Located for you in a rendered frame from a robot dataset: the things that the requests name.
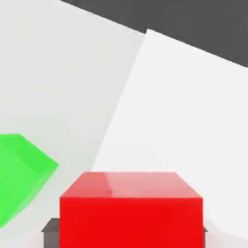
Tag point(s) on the small green cube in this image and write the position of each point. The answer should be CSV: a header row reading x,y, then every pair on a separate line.
x,y
18,174

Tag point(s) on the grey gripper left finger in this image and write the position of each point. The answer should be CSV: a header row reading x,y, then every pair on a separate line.
x,y
51,235

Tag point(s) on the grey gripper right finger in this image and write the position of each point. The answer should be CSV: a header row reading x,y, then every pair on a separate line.
x,y
204,237

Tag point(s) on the small red cube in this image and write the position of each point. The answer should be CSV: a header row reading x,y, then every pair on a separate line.
x,y
131,219

